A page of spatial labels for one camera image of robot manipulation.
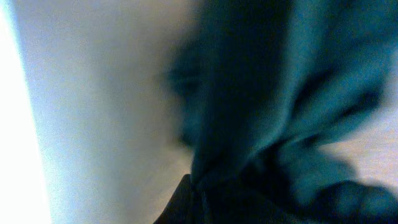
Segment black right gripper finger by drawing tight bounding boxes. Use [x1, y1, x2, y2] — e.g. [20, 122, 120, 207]
[154, 174, 211, 224]

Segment dark teal t-shirt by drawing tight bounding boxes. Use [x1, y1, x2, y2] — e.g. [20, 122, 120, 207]
[169, 0, 397, 223]

